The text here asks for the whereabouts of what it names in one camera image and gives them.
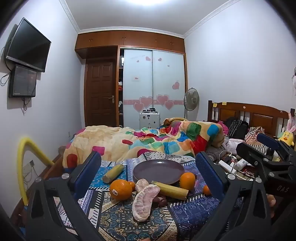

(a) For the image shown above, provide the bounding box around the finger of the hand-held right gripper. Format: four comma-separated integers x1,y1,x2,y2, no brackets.
256,133,287,153
236,142,275,166

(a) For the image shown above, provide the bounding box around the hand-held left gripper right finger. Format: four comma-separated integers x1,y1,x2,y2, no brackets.
194,151,272,241

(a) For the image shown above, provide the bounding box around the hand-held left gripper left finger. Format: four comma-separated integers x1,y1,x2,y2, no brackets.
26,151,103,241

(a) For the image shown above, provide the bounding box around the green sugarcane piece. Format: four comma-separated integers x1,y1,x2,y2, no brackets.
102,164,125,184

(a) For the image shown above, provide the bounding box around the plain orange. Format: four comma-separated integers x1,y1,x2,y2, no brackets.
179,172,196,191

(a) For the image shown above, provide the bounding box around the large orange with sticker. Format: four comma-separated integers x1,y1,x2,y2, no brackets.
109,179,133,201

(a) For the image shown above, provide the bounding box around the purple plate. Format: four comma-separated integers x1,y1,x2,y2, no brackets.
133,159,185,185

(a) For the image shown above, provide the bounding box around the small peeled pomelo segment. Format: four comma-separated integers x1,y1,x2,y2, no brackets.
135,179,150,193

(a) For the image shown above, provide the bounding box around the dark red grape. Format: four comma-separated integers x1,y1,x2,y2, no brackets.
153,195,167,207

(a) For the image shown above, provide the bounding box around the large peeled pomelo segment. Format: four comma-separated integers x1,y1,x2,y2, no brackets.
132,184,161,221

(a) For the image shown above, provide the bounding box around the person's right hand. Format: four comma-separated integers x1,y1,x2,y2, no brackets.
266,193,277,219

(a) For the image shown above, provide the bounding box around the white bottle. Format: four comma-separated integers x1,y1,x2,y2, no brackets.
235,158,248,169

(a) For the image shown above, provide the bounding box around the pink floral pillow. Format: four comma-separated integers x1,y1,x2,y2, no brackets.
225,138,245,155

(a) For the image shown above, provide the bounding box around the pink striped cloth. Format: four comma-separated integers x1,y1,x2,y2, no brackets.
245,126,266,144

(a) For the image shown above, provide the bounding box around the yellow plush chick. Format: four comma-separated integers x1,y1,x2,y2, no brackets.
277,120,296,147

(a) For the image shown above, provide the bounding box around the white power strip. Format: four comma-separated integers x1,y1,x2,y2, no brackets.
218,160,237,175

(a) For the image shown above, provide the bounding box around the black backpack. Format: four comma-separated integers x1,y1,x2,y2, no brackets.
224,117,249,139

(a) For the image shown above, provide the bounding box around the wooden headboard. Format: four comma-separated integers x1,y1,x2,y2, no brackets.
207,100,290,137

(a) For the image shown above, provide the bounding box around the blue patterned bedsheet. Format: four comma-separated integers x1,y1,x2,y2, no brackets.
53,151,245,241

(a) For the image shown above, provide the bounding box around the colourful patchwork blanket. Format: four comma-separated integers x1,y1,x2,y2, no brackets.
62,118,225,168

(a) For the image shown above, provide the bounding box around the standing electric fan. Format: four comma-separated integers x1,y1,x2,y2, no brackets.
184,88,200,121

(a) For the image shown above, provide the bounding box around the white metal case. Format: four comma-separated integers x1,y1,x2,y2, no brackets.
139,108,161,129

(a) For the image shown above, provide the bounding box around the brown wooden door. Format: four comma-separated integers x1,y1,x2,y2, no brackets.
84,58,116,127

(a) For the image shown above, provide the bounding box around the wooden overhead cabinet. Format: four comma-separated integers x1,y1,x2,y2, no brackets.
75,30,185,59

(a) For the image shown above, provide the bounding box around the small black wall monitor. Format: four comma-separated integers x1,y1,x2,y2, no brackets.
9,65,37,98

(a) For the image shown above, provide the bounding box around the black wall cable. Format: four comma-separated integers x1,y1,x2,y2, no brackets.
0,72,11,87

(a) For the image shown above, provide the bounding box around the black wall television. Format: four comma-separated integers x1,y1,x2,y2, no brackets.
6,17,52,73

